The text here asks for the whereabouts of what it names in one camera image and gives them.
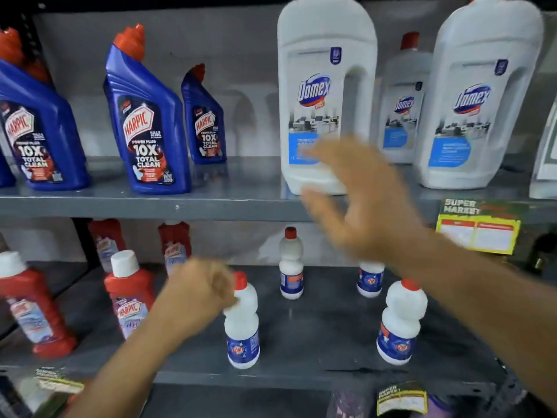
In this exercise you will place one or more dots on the person's right hand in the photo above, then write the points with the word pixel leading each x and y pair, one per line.
pixel 374 204

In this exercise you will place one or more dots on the person's left hand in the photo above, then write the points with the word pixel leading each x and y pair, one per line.
pixel 191 295

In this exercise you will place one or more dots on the person's right thumb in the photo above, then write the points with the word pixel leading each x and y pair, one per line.
pixel 320 207

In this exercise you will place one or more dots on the person's left fingers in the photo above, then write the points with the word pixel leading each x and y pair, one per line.
pixel 225 288

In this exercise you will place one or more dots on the person's left forearm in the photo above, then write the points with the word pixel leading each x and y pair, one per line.
pixel 126 370

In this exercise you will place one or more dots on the person's right forearm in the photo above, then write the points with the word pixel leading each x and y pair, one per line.
pixel 487 295

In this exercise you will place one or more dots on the small white bottle red cap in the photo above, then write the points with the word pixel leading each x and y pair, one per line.
pixel 291 265
pixel 243 335
pixel 400 322
pixel 370 280

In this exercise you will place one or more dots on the grey metal shelf board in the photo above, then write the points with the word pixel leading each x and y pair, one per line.
pixel 235 191
pixel 322 335

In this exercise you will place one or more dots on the red cleaner bottle white cap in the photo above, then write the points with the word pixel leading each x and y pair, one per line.
pixel 129 295
pixel 30 300

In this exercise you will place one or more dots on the medium white disinfectant bottle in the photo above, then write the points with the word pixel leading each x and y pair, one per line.
pixel 402 104

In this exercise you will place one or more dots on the small blue toilet cleaner bottle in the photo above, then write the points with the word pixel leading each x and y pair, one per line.
pixel 204 121

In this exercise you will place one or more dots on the large white disinfectant bottle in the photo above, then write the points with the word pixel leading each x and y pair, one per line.
pixel 322 60
pixel 545 165
pixel 474 82

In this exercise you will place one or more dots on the yellow green price label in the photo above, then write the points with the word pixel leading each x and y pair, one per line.
pixel 478 228
pixel 402 399
pixel 58 380

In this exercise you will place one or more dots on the purple bottle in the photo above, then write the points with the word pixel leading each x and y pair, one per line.
pixel 348 405

